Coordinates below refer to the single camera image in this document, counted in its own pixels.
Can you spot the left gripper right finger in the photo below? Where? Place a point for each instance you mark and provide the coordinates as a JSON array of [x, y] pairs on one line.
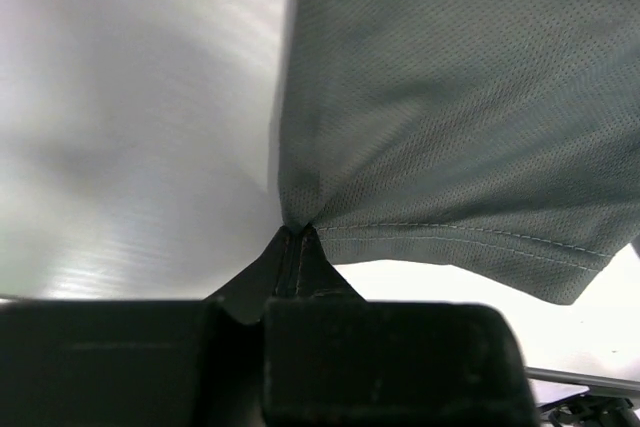
[[316, 277]]

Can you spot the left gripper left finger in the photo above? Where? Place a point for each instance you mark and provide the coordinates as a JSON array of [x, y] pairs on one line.
[[244, 296]]

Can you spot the dark grey t-shirt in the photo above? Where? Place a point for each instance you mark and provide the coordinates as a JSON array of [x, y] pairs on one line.
[[498, 136]]

